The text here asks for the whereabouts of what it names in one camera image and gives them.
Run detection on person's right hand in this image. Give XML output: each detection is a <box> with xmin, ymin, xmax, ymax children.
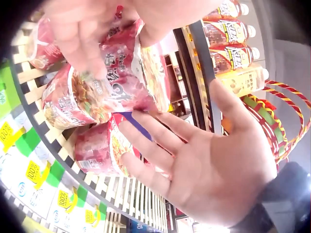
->
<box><xmin>119</xmin><ymin>81</ymin><xmax>278</xmax><ymax>229</ymax></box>

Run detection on person's right index finger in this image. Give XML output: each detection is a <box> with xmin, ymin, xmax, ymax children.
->
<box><xmin>132</xmin><ymin>112</ymin><xmax>197</xmax><ymax>148</ymax></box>

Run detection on person's right little finger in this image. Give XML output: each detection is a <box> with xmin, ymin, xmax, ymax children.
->
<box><xmin>129</xmin><ymin>170</ymin><xmax>185</xmax><ymax>210</ymax></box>

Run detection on person's right middle finger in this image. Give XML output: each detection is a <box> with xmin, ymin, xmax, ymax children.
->
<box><xmin>119</xmin><ymin>121</ymin><xmax>182</xmax><ymax>160</ymax></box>

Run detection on person's left fingers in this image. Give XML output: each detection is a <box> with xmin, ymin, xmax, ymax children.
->
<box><xmin>47</xmin><ymin>10</ymin><xmax>108</xmax><ymax>78</ymax></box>

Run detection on black wrist band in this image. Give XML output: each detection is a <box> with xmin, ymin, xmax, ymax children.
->
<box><xmin>227</xmin><ymin>203</ymin><xmax>275</xmax><ymax>233</ymax></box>

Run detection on red noodle packet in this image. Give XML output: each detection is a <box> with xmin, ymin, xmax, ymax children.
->
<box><xmin>98</xmin><ymin>5</ymin><xmax>172</xmax><ymax>115</ymax></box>

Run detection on red yellow woven basket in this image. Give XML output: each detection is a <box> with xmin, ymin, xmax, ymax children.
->
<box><xmin>220</xmin><ymin>80</ymin><xmax>311</xmax><ymax>166</ymax></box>

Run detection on full shop shelf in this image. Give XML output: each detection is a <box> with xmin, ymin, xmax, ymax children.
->
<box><xmin>174</xmin><ymin>0</ymin><xmax>270</xmax><ymax>134</ymax></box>
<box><xmin>0</xmin><ymin>15</ymin><xmax>175</xmax><ymax>233</ymax></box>

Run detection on person's right ring finger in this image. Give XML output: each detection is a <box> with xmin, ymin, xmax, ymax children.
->
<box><xmin>122</xmin><ymin>152</ymin><xmax>175</xmax><ymax>180</ymax></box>

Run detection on person's left thumb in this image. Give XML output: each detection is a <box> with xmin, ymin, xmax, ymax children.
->
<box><xmin>138</xmin><ymin>21</ymin><xmax>172</xmax><ymax>48</ymax></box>

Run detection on person's right thumb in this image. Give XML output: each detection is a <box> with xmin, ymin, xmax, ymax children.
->
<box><xmin>208</xmin><ymin>81</ymin><xmax>246</xmax><ymax>136</ymax></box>

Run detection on person's left hand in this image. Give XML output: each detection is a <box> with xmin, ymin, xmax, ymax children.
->
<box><xmin>44</xmin><ymin>0</ymin><xmax>219</xmax><ymax>78</ymax></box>

